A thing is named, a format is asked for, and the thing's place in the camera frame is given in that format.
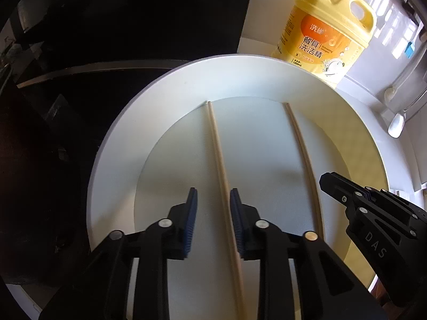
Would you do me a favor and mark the black cooktop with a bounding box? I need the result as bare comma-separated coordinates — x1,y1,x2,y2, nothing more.
0,59,189,285

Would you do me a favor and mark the metal spatula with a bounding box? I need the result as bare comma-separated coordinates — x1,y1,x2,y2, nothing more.
388,73,427,138

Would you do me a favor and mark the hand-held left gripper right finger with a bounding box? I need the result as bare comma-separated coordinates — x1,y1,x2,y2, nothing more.
230,187,396,320

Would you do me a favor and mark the black range hood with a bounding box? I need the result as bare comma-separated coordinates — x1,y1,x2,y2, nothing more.
0,0,257,65

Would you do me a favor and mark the yellow detergent bottle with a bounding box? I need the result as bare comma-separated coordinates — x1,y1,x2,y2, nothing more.
270,0,373,90

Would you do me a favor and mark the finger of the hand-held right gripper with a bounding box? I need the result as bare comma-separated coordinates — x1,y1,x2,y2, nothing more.
319,172,371,209

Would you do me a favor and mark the wooden chopstick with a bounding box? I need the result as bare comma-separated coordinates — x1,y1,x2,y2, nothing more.
206,101,246,320
283,102,325,241

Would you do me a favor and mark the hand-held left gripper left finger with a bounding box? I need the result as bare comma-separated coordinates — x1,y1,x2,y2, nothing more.
38,187,198,320

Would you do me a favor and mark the white bowl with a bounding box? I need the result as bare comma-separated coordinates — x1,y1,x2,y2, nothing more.
87,54,392,320

